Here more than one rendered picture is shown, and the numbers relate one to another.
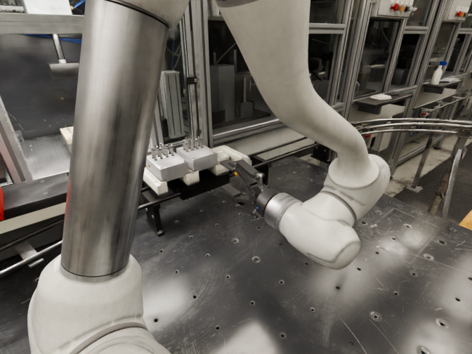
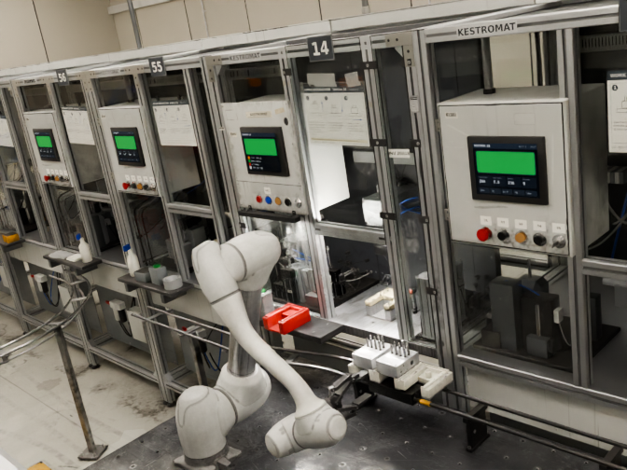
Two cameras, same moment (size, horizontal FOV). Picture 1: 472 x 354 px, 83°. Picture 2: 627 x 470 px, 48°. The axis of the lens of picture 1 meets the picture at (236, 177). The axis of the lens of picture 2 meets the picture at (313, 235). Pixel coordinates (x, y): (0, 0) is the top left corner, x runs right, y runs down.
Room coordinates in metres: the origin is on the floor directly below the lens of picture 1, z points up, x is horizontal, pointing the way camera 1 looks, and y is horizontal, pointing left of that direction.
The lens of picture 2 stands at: (0.46, -2.08, 2.12)
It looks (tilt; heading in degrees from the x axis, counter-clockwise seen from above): 17 degrees down; 85
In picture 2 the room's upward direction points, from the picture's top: 9 degrees counter-clockwise
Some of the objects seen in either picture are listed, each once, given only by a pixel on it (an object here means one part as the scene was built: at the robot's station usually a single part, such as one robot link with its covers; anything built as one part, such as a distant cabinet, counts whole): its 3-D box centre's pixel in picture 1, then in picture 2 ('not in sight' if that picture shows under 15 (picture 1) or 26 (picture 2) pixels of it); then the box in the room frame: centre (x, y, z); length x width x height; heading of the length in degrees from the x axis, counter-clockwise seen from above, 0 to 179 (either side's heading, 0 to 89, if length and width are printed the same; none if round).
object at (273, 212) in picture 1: (283, 212); not in sight; (0.53, -0.12, 0.91); 0.09 x 0.06 x 0.09; 127
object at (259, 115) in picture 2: not in sight; (283, 151); (0.64, 0.85, 1.60); 0.42 x 0.29 x 0.46; 128
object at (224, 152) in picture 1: (197, 173); (399, 378); (0.87, 0.14, 0.84); 0.36 x 0.14 x 0.10; 128
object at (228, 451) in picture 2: not in sight; (209, 454); (0.16, 0.12, 0.71); 0.22 x 0.18 x 0.06; 128
